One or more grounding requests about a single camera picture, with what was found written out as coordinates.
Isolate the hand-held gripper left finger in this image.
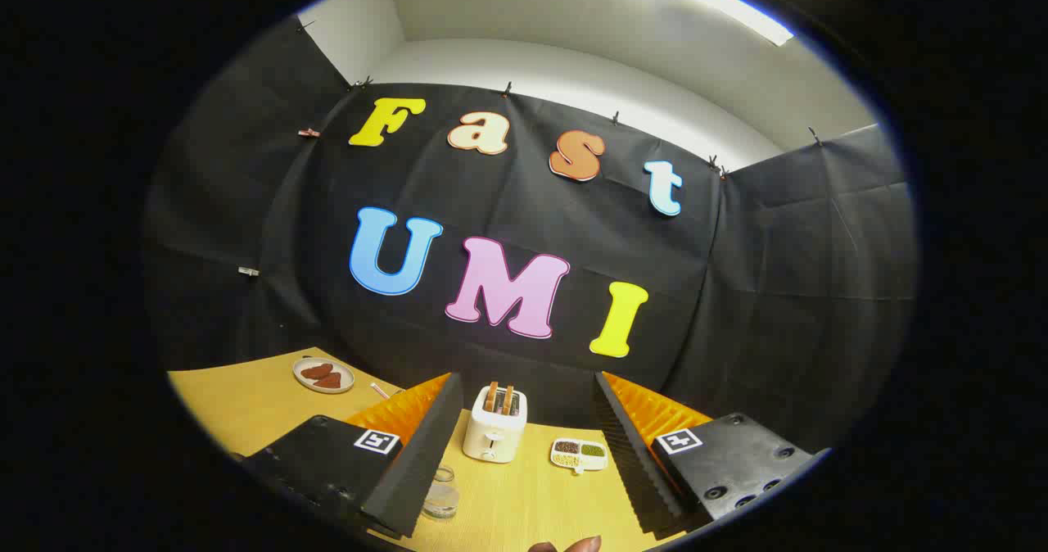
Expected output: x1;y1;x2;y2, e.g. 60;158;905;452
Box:
232;372;465;541

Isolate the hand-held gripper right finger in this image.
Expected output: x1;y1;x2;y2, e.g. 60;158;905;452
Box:
591;370;832;541

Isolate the clear plastic juice bottle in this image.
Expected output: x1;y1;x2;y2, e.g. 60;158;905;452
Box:
421;464;461;522

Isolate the white divided dish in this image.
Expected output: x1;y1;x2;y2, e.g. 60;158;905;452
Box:
550;438;609;475

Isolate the white toaster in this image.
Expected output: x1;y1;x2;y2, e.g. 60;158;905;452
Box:
463;384;529;464

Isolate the wooden table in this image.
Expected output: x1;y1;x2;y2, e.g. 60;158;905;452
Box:
168;347;689;552

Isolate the round white plate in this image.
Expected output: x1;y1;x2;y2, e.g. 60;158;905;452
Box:
292;357;356;395

